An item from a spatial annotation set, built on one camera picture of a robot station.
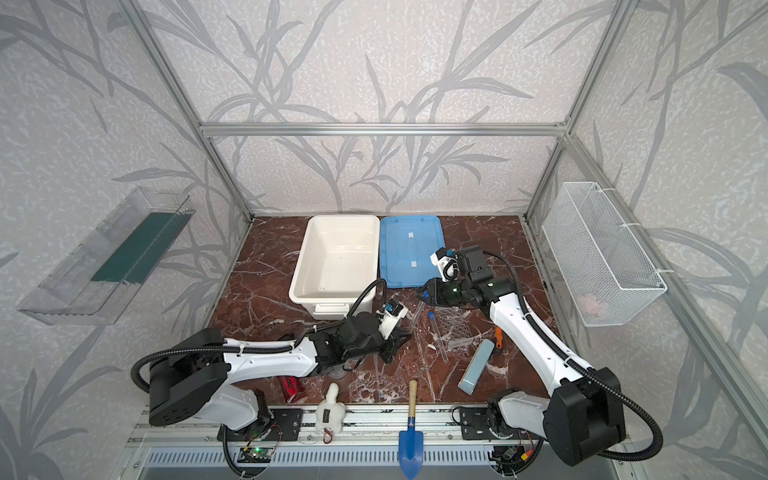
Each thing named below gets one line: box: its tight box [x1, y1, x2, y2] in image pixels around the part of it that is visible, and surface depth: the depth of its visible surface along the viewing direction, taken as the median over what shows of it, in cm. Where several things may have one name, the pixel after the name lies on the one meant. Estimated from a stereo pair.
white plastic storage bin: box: [289, 214, 380, 320], surface depth 101 cm
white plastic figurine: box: [314, 382, 346, 434], surface depth 75 cm
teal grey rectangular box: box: [457, 339, 495, 395], surface depth 80 cm
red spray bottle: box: [281, 376, 298, 403], surface depth 78 cm
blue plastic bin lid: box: [379, 215, 445, 288], surface depth 114 cm
